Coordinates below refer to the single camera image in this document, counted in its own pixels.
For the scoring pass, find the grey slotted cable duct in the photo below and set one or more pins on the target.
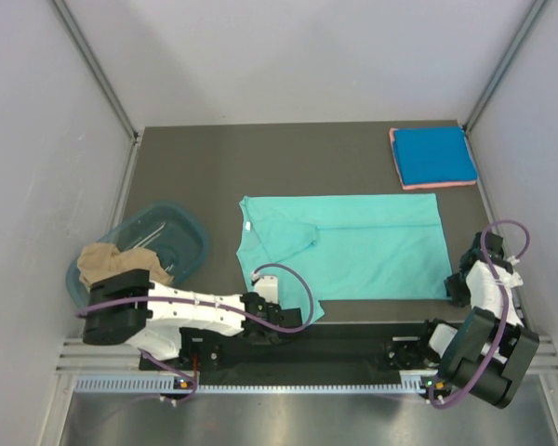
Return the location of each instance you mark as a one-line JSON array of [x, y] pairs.
[[172, 385]]

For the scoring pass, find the aluminium corner post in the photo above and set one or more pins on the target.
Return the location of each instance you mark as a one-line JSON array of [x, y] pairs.
[[528, 23], [83, 47]]

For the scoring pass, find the aluminium frame rail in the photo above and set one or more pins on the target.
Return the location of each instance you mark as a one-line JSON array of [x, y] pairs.
[[79, 358]]

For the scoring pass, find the folded pink t shirt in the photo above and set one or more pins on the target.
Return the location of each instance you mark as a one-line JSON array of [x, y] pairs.
[[397, 172]]

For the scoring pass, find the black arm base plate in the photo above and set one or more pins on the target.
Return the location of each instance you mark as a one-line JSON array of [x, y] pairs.
[[376, 347]]

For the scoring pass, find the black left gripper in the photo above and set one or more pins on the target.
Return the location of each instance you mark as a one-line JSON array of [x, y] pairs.
[[271, 340]]

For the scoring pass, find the teal green t shirt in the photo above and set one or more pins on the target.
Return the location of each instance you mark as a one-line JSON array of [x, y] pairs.
[[345, 247]]

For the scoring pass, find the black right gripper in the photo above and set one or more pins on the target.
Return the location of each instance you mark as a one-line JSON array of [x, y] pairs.
[[458, 297]]

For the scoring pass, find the crumpled beige t shirt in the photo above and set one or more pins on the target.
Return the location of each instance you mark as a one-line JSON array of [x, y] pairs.
[[100, 261]]

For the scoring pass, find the translucent teal plastic basket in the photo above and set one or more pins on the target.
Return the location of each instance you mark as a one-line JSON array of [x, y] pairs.
[[167, 228]]

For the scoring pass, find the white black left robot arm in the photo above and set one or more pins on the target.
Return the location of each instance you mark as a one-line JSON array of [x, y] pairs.
[[130, 308]]

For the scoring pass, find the right aluminium corner post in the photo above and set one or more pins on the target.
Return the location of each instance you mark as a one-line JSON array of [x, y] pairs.
[[528, 23]]

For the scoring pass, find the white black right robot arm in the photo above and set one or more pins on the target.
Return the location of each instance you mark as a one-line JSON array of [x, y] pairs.
[[490, 353]]

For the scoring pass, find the left aluminium corner post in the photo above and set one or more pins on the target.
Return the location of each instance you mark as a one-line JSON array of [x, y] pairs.
[[83, 47]]

